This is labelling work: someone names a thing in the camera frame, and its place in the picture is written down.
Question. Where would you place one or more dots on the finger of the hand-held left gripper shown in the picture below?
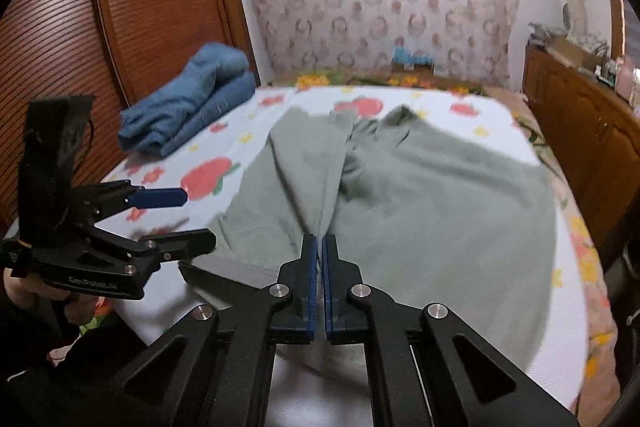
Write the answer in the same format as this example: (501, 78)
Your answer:
(160, 198)
(185, 243)

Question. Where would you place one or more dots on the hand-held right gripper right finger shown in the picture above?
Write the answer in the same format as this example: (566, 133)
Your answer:
(327, 292)

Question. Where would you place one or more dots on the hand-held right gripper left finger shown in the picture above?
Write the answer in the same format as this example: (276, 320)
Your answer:
(311, 292)

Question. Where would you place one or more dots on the grey-green pants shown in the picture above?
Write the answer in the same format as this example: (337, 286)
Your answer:
(425, 207)

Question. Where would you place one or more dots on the person's left hand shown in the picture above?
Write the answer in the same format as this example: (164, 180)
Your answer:
(80, 312)

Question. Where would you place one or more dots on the white strawberry flower blanket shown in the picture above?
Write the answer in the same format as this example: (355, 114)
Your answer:
(160, 287)

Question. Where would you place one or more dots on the folded blue jeans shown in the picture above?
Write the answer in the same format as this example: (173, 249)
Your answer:
(200, 97)

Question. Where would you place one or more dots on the wooden louvered wardrobe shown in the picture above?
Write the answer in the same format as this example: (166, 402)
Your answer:
(150, 7)

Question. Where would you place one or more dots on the small cardboard box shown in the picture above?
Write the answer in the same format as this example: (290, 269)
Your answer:
(410, 68)

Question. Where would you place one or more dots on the blue plastic bundle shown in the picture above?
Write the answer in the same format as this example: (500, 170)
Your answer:
(412, 57)

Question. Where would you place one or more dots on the wooden cabinet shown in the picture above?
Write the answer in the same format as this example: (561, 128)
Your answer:
(575, 117)

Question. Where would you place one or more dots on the open cardboard box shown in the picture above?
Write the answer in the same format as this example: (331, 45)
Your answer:
(570, 52)

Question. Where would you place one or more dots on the pink container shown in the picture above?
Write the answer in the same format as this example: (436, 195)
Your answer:
(629, 82)

